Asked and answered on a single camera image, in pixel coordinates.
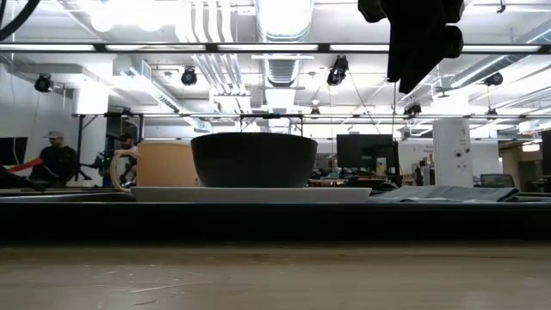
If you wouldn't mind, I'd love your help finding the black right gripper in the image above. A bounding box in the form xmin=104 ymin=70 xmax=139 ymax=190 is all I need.
xmin=356 ymin=0 xmax=467 ymax=96

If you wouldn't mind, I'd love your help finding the grey cloth napkin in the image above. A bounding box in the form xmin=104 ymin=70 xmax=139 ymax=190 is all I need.
xmin=368 ymin=184 xmax=521 ymax=204

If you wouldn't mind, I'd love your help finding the black plastic serving tray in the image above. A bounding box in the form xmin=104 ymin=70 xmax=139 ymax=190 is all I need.
xmin=0 ymin=191 xmax=551 ymax=243

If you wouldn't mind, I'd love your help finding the cream mug with orange inside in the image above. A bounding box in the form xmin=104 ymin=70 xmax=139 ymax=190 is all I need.
xmin=108 ymin=141 xmax=201 ymax=194

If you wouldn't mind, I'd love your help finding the white pillar cabinet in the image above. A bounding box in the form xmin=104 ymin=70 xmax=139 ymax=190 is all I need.
xmin=431 ymin=117 xmax=475 ymax=189

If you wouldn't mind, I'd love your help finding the black computer monitor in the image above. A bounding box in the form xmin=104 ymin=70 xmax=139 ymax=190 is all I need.
xmin=336 ymin=133 xmax=395 ymax=172

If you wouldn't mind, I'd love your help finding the black round bowl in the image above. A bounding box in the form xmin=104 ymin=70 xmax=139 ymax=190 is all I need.
xmin=189 ymin=132 xmax=319 ymax=189

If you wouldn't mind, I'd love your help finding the black background table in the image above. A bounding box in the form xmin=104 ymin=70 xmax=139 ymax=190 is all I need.
xmin=518 ymin=191 xmax=551 ymax=203

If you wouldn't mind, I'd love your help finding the white round plate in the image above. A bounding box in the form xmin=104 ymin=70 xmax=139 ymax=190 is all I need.
xmin=129 ymin=185 xmax=373 ymax=205

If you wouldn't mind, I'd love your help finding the person with dark cap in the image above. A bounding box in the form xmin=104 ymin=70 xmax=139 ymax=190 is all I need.
xmin=115 ymin=132 xmax=139 ymax=187

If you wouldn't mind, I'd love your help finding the person with light cap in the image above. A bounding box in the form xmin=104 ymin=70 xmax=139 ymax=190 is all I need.
xmin=28 ymin=129 xmax=79 ymax=189

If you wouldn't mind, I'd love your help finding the black aluminium rig frame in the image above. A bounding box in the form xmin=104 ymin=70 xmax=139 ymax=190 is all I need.
xmin=0 ymin=41 xmax=551 ymax=54

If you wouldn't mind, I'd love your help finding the black background workstation frame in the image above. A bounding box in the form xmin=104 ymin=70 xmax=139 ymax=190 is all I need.
xmin=71 ymin=110 xmax=305 ymax=187

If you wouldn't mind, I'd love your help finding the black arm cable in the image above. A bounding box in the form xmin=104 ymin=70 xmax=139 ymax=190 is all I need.
xmin=0 ymin=0 xmax=43 ymax=43

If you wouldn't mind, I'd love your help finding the black wall screen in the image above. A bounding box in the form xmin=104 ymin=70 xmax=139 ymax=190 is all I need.
xmin=0 ymin=136 xmax=29 ymax=167

